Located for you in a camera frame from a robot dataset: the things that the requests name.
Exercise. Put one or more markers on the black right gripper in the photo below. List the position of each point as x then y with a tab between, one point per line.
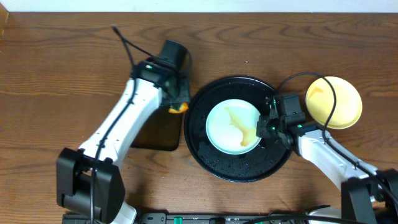
261	131

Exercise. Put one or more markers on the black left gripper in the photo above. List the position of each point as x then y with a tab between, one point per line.
179	97

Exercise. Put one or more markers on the yellow green scrub sponge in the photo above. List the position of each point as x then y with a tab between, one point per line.
178	108

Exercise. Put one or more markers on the light blue front plate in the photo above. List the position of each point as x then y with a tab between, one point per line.
231	126

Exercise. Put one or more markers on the yellow plate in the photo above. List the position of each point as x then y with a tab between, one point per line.
335	99

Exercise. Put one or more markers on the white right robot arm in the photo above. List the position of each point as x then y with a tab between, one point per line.
368	195

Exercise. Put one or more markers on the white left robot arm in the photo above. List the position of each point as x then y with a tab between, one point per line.
89	179

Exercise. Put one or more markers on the black round tray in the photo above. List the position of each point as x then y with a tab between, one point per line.
257	164

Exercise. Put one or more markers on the black rectangular water tray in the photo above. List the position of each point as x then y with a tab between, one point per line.
160	132

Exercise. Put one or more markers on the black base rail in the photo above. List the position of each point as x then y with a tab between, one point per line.
164	218

